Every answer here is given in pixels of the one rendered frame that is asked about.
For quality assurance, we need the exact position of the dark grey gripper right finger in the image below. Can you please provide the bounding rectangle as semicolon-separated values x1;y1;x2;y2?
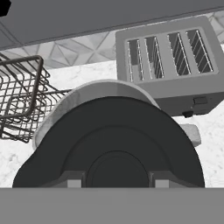
148;170;193;189

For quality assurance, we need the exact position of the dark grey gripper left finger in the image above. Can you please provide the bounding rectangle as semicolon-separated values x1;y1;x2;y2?
43;170;88;189

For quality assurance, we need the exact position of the black round blender lid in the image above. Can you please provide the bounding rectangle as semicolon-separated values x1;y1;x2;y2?
11;95;206;189

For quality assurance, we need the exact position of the grey four-slot toaster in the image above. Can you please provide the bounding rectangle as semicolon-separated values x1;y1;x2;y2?
115;15;224;119

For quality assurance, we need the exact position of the dark wire basket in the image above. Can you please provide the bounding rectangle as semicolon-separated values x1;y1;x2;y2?
0;53;74;144

